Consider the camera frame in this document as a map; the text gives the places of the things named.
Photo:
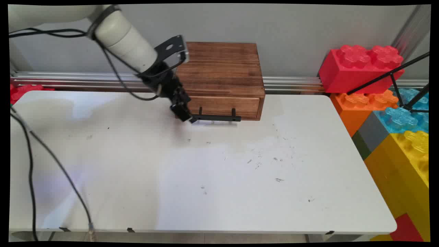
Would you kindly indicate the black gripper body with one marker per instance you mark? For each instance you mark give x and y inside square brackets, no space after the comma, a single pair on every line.
[161,80]

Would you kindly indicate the aluminium rail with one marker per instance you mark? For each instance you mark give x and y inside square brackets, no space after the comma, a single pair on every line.
[291,82]

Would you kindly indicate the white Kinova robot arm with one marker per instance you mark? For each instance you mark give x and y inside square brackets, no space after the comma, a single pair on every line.
[120,37]

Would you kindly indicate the red studded toy brick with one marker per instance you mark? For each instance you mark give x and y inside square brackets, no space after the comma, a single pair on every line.
[24,92]

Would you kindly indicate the large yellow toy brick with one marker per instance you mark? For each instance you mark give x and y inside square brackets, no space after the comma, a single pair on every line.
[401,171]

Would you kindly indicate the dark green toy brick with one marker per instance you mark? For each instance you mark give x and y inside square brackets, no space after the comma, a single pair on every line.
[359,145]

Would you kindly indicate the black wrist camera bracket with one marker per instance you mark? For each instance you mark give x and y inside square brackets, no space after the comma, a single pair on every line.
[171,46]

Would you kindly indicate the orange toy brick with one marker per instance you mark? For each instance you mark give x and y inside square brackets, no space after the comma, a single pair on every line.
[356,106]

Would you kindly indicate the aluminium post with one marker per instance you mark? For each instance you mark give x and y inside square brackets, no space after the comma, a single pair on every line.
[411,31]

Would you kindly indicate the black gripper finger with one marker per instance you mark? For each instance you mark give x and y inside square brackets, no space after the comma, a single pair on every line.
[183,114]
[183,96]

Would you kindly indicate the large red toy brick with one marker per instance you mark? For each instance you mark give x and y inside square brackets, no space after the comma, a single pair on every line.
[356,68]

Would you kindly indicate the black tripod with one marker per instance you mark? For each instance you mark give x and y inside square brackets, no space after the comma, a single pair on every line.
[398,79]

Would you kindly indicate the grey toy brick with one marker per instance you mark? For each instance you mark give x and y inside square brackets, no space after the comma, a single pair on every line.
[372,133]

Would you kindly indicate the translucent blue toy brick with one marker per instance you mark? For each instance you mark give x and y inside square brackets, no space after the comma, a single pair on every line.
[399,118]

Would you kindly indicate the dark wooden cabinet box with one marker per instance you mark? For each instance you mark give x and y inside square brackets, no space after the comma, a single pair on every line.
[223,68]

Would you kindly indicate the small red flat brick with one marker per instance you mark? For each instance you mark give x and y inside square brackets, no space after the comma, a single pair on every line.
[406,228]

